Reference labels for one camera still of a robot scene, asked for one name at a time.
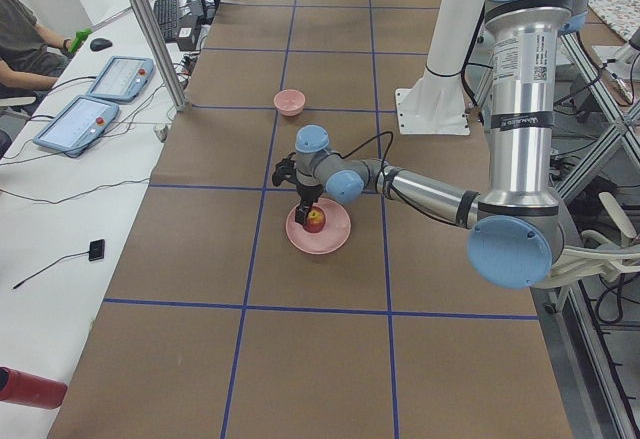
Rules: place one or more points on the red water bottle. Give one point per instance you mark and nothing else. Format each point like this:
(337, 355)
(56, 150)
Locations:
(21, 388)

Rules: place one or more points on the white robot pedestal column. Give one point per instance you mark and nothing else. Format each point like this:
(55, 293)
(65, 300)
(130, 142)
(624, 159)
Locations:
(435, 105)

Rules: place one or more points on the red yellow apple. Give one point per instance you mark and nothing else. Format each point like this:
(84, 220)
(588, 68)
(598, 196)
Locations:
(316, 220)

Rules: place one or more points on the black computer mouse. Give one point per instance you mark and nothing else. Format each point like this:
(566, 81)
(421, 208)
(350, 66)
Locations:
(100, 44)

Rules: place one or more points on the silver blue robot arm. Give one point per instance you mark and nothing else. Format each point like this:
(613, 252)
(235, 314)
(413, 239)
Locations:
(515, 233)

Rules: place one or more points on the pink bowl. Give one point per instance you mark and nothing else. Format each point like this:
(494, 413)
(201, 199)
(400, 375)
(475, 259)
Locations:
(289, 102)

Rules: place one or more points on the blue teach pendant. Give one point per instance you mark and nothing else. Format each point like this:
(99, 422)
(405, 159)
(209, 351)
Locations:
(122, 79)
(83, 121)

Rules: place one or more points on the far blue teach pendant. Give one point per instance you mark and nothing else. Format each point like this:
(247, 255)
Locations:
(122, 79)

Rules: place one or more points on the small black square device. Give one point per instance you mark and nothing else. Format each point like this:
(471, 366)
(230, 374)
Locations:
(96, 250)

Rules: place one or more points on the aluminium frame post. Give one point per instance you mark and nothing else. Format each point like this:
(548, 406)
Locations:
(151, 31)

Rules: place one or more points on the black keyboard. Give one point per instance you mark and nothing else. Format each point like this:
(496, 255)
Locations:
(166, 13)

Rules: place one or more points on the seated person in grey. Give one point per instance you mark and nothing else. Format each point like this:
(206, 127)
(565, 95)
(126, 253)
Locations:
(32, 55)

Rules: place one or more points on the pink plate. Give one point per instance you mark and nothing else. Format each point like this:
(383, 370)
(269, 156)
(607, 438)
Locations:
(329, 238)

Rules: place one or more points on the near blue teach pendant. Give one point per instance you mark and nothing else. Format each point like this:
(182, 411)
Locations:
(83, 121)

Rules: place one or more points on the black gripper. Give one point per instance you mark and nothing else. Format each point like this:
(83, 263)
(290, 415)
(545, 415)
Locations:
(308, 192)

